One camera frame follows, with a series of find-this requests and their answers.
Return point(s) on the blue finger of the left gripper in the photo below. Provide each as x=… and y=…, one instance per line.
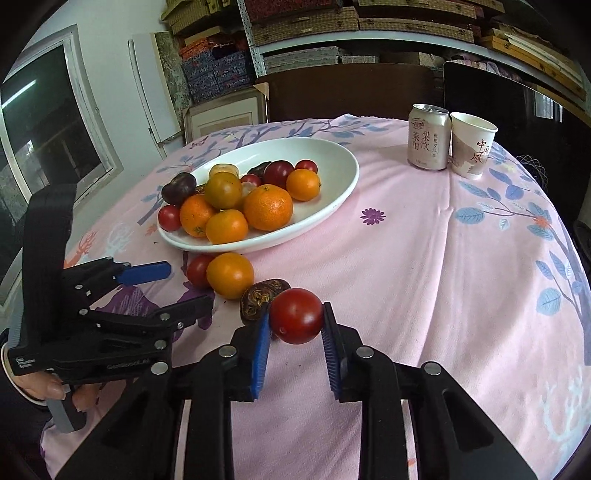
x=159, y=322
x=130, y=275

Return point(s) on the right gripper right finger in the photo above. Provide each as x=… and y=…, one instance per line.
x=340, y=343

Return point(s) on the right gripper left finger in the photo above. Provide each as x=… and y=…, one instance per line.
x=253, y=345

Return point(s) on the large orange mandarin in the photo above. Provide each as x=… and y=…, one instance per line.
x=194, y=214

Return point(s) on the round orange fruit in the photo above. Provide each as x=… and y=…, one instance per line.
x=230, y=275

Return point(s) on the big dark water chestnut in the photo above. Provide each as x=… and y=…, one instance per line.
x=181, y=187

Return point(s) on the yellow orange fruit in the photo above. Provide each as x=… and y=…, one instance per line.
x=223, y=191

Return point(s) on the person left hand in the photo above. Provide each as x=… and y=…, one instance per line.
x=41, y=386

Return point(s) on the oval orange kumquat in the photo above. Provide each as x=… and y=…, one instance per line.
x=227, y=226

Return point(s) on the pale yellow fruit on plate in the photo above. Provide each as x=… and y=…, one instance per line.
x=224, y=168

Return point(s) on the orange mandarin on plate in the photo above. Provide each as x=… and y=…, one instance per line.
x=268, y=208

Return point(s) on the large dark red plum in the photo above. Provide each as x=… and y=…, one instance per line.
x=276, y=173

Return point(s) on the pink deer print tablecloth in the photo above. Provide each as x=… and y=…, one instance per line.
x=481, y=276

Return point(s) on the small orange kumquat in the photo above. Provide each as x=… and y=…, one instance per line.
x=303, y=185

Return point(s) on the window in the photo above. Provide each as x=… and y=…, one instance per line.
x=51, y=133

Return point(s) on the small red cherry tomato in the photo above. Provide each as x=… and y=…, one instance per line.
x=307, y=164

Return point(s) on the white round plate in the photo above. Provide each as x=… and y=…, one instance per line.
x=337, y=167

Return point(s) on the framed picture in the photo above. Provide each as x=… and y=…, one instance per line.
x=244, y=107

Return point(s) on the white door panel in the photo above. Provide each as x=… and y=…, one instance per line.
x=163, y=124

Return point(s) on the blue patterned boxes stack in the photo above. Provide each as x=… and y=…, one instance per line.
x=215, y=66

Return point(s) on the pink drink can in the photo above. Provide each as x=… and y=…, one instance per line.
x=429, y=137

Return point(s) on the white paper cup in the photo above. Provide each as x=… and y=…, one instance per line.
x=472, y=141

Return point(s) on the dark brown wooden board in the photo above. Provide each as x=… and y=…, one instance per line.
x=289, y=100

